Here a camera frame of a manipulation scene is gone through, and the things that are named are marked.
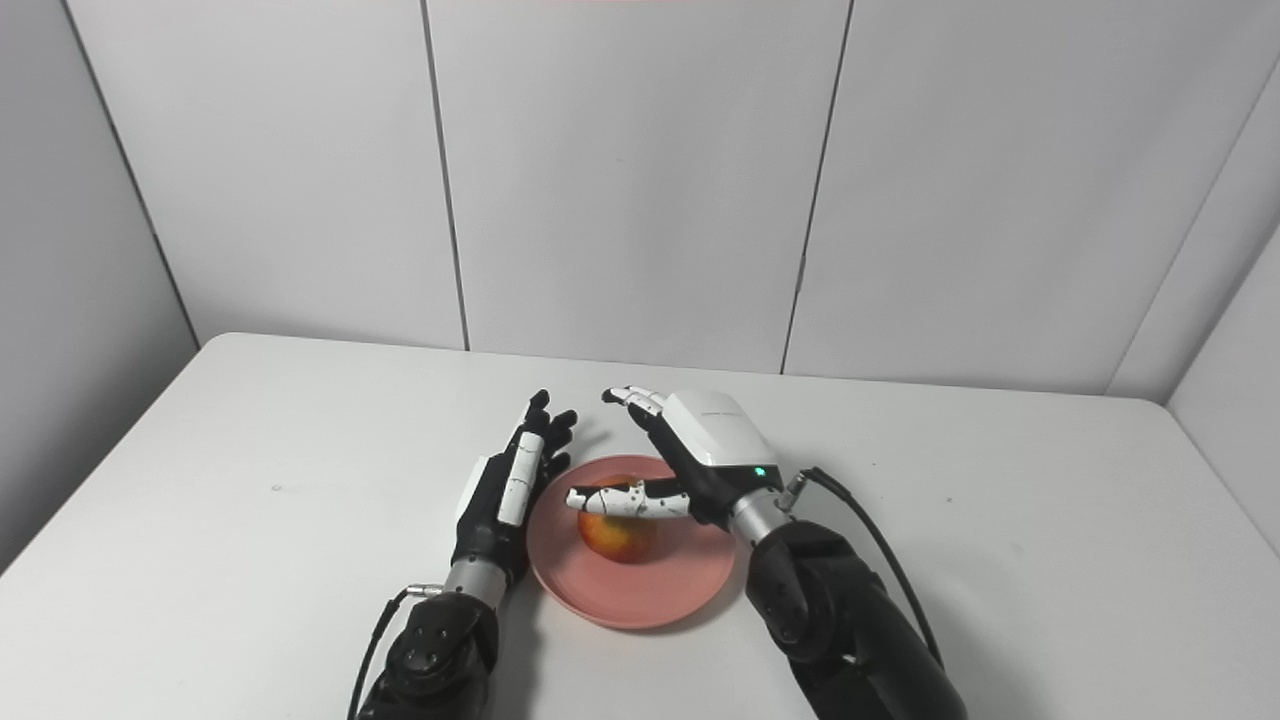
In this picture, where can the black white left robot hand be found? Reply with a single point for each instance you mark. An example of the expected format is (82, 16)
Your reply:
(515, 480)

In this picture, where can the red yellow pomegranate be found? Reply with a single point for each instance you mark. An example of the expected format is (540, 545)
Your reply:
(620, 538)

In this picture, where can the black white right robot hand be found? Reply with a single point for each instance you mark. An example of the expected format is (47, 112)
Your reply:
(715, 435)

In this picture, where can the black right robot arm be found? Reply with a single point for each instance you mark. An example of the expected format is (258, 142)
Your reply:
(840, 620)

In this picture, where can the pink round plate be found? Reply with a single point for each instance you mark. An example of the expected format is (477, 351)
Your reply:
(650, 590)

